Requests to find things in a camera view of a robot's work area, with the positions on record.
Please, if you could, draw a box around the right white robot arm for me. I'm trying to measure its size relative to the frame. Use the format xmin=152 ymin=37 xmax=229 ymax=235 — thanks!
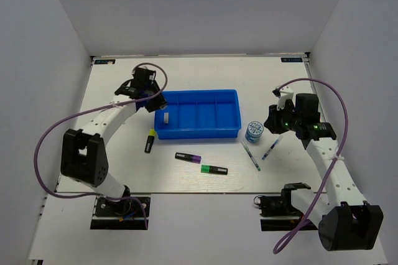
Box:
xmin=264 ymin=88 xmax=384 ymax=251

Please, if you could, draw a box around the right table corner label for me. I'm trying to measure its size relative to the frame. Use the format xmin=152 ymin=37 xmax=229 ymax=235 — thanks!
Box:
xmin=280 ymin=57 xmax=303 ymax=63

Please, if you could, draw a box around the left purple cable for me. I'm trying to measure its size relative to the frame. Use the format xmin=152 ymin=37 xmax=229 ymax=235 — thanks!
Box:
xmin=33 ymin=63 xmax=169 ymax=230

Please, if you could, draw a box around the green ink pen refill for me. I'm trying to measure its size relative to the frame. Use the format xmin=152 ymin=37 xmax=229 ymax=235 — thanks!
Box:
xmin=241 ymin=141 xmax=261 ymax=172

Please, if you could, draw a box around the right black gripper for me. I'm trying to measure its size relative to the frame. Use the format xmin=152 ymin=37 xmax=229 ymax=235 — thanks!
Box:
xmin=263 ymin=101 xmax=302 ymax=134

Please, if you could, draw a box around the round blue white tape tin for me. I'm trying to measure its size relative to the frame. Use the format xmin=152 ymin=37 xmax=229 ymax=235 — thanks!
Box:
xmin=245 ymin=121 xmax=264 ymax=143

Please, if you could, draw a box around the blue divided plastic tray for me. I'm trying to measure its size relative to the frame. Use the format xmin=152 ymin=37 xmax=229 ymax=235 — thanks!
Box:
xmin=154 ymin=90 xmax=241 ymax=139

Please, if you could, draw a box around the blue ink pen refill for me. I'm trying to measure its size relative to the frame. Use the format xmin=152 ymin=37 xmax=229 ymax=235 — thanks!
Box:
xmin=262 ymin=135 xmax=283 ymax=160

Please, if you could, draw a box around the yellow cap black highlighter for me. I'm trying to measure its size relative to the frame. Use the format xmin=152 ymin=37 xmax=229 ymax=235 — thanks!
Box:
xmin=144 ymin=129 xmax=156 ymax=154

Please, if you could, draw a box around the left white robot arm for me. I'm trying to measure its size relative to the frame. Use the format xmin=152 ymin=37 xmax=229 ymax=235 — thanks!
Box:
xmin=60 ymin=63 xmax=167 ymax=215

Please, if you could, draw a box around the left table corner label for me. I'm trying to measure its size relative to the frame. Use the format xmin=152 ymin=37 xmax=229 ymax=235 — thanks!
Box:
xmin=94 ymin=59 xmax=116 ymax=65

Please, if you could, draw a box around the purple cap black highlighter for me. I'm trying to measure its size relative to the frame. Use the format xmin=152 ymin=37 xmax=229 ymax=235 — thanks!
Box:
xmin=175 ymin=152 xmax=201 ymax=164

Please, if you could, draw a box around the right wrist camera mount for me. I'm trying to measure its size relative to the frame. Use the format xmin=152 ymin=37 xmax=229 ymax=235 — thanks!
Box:
xmin=272 ymin=86 xmax=294 ymax=111

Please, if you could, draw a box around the table corner label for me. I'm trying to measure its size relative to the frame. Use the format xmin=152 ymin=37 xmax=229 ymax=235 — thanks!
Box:
xmin=280 ymin=57 xmax=303 ymax=63
xmin=94 ymin=59 xmax=116 ymax=65

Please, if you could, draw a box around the grey eraser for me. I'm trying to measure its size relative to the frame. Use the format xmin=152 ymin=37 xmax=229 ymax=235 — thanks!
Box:
xmin=163 ymin=113 xmax=169 ymax=124

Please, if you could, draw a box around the green cap black highlighter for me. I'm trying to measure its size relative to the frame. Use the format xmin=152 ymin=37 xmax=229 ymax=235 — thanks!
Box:
xmin=201 ymin=165 xmax=228 ymax=175

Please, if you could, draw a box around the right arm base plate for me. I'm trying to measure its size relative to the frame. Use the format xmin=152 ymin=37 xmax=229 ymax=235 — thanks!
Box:
xmin=253 ymin=195 xmax=303 ymax=231

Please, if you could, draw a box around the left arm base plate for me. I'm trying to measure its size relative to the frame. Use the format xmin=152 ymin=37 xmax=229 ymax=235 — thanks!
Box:
xmin=90 ymin=197 xmax=151 ymax=231

